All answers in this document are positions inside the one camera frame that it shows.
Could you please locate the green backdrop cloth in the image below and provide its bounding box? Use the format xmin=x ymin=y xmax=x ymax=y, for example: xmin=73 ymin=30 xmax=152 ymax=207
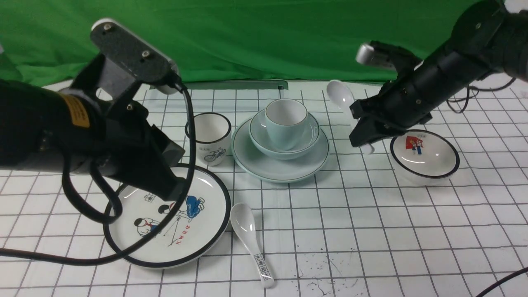
xmin=0 ymin=0 xmax=507 ymax=88

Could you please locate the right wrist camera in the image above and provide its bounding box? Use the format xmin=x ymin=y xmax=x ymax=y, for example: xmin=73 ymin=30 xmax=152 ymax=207
xmin=355 ymin=41 xmax=423 ymax=77

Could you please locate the plain white spoon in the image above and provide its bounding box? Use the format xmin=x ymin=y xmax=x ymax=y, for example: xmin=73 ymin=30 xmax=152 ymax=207
xmin=326 ymin=80 xmax=357 ymax=132

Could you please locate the white cup with bicycle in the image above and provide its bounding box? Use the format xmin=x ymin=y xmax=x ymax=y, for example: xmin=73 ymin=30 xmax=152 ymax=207
xmin=194 ymin=112 xmax=232 ymax=167

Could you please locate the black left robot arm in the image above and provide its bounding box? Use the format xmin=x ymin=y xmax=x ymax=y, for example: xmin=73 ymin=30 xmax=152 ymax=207
xmin=0 ymin=80 xmax=186 ymax=201

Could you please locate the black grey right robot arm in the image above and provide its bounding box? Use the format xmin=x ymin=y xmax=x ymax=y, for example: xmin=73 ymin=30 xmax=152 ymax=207
xmin=349 ymin=0 xmax=528 ymax=147

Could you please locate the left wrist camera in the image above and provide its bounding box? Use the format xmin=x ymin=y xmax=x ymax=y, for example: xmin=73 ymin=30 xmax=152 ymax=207
xmin=65 ymin=18 xmax=182 ymax=118

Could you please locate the pale blue bowl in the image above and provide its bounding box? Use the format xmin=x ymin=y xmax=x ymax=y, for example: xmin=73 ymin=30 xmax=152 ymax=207
xmin=249 ymin=110 xmax=322 ymax=160

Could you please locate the white bowl with black rim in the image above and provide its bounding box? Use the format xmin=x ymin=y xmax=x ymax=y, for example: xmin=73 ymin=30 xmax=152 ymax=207
xmin=389 ymin=129 xmax=460 ymax=186

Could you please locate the pale blue cup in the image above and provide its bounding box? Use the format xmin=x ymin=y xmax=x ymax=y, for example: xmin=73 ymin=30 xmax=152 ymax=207
xmin=264 ymin=99 xmax=308 ymax=150

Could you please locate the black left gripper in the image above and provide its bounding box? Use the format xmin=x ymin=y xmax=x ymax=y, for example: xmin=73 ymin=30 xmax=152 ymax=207
xmin=89 ymin=101 xmax=187 ymax=201

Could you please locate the white plate with cartoon children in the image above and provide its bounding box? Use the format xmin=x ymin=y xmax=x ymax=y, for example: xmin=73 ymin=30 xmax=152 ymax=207
xmin=103 ymin=167 xmax=231 ymax=269

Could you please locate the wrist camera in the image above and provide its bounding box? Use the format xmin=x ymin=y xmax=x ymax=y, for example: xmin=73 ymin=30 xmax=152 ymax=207
xmin=65 ymin=18 xmax=182 ymax=118
xmin=355 ymin=41 xmax=423 ymax=77

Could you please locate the pale blue plate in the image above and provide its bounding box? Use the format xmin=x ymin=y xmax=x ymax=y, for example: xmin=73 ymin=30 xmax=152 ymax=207
xmin=231 ymin=118 xmax=330 ymax=184

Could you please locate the black left cable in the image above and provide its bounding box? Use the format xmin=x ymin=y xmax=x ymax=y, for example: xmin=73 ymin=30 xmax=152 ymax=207
xmin=476 ymin=267 xmax=528 ymax=297

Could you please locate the black camera cable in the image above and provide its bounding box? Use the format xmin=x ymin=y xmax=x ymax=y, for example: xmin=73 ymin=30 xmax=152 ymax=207
xmin=0 ymin=80 xmax=197 ymax=265

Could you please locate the white spoon with label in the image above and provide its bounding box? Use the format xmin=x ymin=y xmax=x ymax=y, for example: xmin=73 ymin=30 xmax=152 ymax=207
xmin=230 ymin=203 xmax=275 ymax=289

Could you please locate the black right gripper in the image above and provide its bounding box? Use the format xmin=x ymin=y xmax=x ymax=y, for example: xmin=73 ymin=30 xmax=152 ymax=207
xmin=349 ymin=60 xmax=454 ymax=147

